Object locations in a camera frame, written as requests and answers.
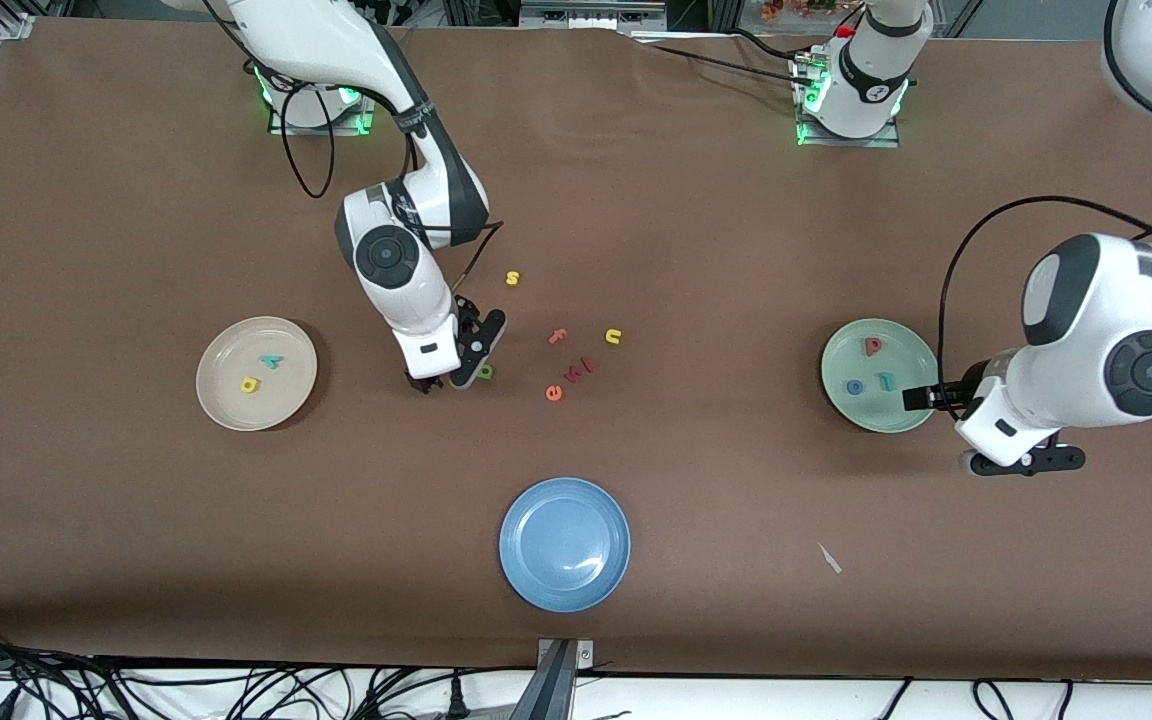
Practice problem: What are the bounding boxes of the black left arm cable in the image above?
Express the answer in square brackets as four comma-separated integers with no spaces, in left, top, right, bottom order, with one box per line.
[936,0,1152,421]

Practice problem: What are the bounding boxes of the blue plate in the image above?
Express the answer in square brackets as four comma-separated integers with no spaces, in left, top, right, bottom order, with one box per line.
[498,477,632,613]

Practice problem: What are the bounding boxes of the grey metal rail box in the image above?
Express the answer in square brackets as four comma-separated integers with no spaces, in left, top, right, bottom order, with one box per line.
[519,0,669,31]

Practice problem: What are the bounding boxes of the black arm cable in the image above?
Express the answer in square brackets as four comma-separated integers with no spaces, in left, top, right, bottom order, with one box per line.
[198,0,505,301]
[936,0,1152,421]

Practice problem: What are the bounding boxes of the beige plate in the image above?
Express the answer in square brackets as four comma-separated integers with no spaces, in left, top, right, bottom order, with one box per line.
[195,316,319,433]

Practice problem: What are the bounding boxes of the light green plate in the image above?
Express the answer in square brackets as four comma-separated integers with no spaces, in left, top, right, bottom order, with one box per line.
[820,318,943,435]

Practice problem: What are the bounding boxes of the grey metal bracket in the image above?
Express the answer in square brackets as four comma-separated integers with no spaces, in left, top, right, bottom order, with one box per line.
[511,638,597,720]

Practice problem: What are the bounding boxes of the black cable on cover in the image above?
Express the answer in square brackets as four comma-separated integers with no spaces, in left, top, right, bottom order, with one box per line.
[648,44,812,86]

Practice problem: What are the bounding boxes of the brown table cover sheet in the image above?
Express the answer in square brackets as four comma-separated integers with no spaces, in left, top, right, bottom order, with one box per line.
[0,15,1152,683]

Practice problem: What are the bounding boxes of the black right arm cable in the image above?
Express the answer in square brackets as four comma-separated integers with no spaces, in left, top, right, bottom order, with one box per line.
[198,0,505,301]

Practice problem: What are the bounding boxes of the orange dried flowers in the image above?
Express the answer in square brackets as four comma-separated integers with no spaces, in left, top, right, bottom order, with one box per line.
[761,0,842,21]

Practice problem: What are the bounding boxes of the black cable tangle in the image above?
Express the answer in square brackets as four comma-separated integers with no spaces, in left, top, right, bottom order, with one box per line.
[0,620,537,720]

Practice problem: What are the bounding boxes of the metal arm base mount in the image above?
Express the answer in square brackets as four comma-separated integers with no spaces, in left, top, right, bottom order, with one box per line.
[791,55,902,149]
[268,85,377,136]

